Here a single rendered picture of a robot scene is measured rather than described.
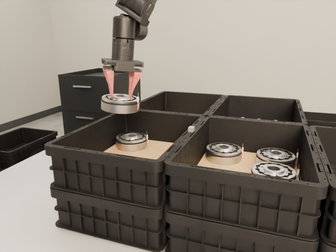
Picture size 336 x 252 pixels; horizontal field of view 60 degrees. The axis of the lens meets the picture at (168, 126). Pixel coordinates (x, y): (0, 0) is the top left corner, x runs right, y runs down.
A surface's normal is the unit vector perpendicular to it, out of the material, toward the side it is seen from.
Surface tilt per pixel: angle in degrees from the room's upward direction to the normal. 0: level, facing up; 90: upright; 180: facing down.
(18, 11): 90
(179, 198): 90
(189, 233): 90
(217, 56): 90
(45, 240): 0
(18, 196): 0
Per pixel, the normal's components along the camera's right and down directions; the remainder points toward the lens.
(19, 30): 0.95, 0.09
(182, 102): -0.34, 0.27
